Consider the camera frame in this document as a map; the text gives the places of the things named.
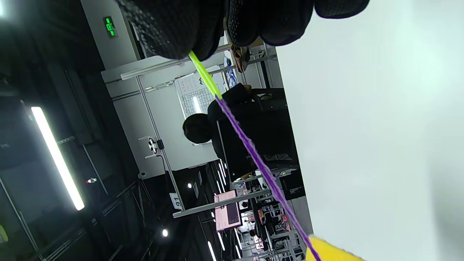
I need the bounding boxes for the purple thread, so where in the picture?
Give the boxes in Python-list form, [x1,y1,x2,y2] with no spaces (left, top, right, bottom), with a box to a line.
[216,96,321,261]

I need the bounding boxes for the person's right hand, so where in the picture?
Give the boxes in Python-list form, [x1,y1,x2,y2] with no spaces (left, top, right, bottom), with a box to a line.
[116,0,370,61]

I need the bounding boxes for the yellow felt square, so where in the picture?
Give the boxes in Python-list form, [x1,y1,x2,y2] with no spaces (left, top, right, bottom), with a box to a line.
[306,236,366,261]

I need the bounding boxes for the green exit sign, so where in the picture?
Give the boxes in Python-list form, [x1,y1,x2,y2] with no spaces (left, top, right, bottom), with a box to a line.
[103,16,118,38]

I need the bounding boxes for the brown cloth pieces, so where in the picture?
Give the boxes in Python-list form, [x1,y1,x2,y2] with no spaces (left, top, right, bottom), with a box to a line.
[231,44,251,74]

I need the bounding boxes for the green plastic needle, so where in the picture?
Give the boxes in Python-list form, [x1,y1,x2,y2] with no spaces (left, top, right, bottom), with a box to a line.
[188,51,222,99]

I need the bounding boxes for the white wall chart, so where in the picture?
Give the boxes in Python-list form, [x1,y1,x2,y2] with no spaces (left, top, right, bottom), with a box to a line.
[174,72,219,120]

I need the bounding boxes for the pink screen monitor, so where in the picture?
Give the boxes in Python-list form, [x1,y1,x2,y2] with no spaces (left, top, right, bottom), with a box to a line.
[214,190,243,232]

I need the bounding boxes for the white ceiling light tube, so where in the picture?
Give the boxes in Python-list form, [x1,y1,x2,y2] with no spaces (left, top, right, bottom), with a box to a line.
[31,106,86,211]

